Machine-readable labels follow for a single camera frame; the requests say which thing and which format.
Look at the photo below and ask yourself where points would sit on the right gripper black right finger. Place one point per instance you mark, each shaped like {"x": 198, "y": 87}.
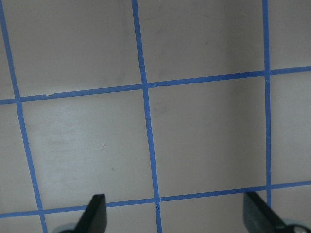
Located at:
{"x": 258, "y": 217}

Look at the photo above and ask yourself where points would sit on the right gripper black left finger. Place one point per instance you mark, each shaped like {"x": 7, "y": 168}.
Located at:
{"x": 94, "y": 218}

